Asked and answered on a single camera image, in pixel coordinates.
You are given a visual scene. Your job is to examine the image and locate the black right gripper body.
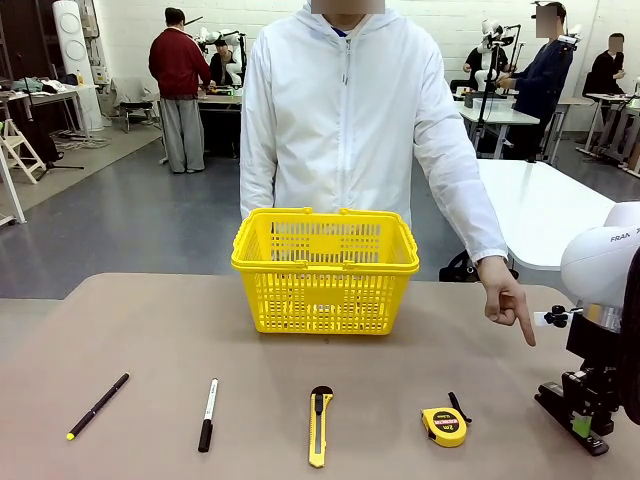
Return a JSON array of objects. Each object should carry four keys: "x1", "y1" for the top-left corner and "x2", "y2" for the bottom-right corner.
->
[{"x1": 562, "y1": 312, "x2": 626, "y2": 401}]

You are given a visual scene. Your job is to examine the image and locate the yellow tape measure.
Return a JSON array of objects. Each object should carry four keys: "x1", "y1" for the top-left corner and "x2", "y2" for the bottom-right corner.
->
[{"x1": 420, "y1": 391, "x2": 473, "y2": 448}]

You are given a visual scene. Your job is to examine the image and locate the person's right forearm white sleeve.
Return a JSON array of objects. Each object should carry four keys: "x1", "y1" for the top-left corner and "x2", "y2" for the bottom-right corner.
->
[{"x1": 239, "y1": 144, "x2": 279, "y2": 222}]

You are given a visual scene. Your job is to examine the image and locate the person's left forearm white sleeve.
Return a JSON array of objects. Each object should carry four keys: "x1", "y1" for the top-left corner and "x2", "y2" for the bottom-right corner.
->
[{"x1": 434, "y1": 149, "x2": 510, "y2": 265}]

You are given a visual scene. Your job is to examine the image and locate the yellow plastic shopping basket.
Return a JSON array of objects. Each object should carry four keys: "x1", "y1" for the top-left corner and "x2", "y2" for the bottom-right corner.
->
[{"x1": 230, "y1": 207, "x2": 420, "y2": 337}]

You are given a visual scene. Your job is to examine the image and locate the person in dark blue jacket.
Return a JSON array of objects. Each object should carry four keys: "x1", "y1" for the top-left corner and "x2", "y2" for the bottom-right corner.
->
[{"x1": 497, "y1": 1, "x2": 575, "y2": 162}]

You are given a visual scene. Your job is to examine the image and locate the seated person in black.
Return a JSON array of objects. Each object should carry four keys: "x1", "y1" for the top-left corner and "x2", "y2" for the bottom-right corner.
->
[
  {"x1": 588, "y1": 32, "x2": 627, "y2": 97},
  {"x1": 208, "y1": 39, "x2": 242, "y2": 87}
]

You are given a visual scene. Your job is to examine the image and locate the person in white hooded jacket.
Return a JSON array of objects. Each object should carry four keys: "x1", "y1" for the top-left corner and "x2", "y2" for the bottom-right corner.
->
[{"x1": 239, "y1": 0, "x2": 481, "y2": 236}]

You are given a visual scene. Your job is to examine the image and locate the person in red sweater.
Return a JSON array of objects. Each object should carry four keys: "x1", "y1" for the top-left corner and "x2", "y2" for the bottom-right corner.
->
[{"x1": 148, "y1": 7, "x2": 212, "y2": 175}]

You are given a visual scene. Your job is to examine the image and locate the person's left hand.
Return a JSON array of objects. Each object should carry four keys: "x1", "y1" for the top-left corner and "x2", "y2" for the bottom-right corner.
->
[{"x1": 477, "y1": 257, "x2": 537, "y2": 348}]

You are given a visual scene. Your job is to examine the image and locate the black bag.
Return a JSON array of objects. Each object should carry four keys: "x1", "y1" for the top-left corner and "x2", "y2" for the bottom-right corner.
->
[{"x1": 438, "y1": 248, "x2": 520, "y2": 284}]

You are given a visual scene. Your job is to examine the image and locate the yellow black utility knife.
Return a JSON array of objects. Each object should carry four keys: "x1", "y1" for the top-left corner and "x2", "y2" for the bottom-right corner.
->
[{"x1": 307, "y1": 385, "x2": 335, "y2": 469}]

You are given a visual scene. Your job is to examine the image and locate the white work table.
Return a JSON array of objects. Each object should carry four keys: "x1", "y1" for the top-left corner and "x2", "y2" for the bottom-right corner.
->
[{"x1": 455, "y1": 97, "x2": 542, "y2": 129}]

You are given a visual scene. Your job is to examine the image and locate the black tripod stand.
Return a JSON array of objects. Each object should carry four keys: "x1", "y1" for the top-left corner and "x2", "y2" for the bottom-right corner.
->
[{"x1": 472, "y1": 42, "x2": 504, "y2": 146}]

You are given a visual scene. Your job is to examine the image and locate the white marker with black cap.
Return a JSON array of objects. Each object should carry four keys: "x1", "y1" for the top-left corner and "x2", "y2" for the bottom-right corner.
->
[{"x1": 197, "y1": 378, "x2": 220, "y2": 454}]

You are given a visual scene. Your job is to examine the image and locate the black pen with yellow tip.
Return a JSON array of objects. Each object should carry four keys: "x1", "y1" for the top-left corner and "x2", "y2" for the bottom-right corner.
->
[{"x1": 66, "y1": 372, "x2": 131, "y2": 442}]

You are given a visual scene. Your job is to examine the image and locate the grey folding chair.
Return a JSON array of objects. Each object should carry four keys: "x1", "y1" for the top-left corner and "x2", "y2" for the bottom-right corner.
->
[{"x1": 110, "y1": 77, "x2": 162, "y2": 134}]

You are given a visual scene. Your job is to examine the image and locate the wooden step ladder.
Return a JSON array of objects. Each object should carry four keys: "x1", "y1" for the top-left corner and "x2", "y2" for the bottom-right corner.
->
[{"x1": 0, "y1": 118, "x2": 47, "y2": 185}]

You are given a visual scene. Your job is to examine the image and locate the white tower appliance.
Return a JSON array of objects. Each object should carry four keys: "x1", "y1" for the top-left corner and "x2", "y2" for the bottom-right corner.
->
[{"x1": 51, "y1": 0, "x2": 105, "y2": 132}]

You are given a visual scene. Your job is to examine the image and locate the grey work table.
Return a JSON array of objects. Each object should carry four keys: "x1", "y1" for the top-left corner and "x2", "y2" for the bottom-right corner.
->
[{"x1": 0, "y1": 82, "x2": 91, "y2": 144}]

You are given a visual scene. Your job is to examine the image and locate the black cable sleeve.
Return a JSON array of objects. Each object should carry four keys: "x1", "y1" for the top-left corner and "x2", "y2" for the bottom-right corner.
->
[{"x1": 617, "y1": 247, "x2": 640, "y2": 431}]

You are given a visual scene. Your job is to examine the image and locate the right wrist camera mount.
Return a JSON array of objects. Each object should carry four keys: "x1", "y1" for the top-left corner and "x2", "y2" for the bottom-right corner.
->
[{"x1": 533, "y1": 303, "x2": 584, "y2": 331}]

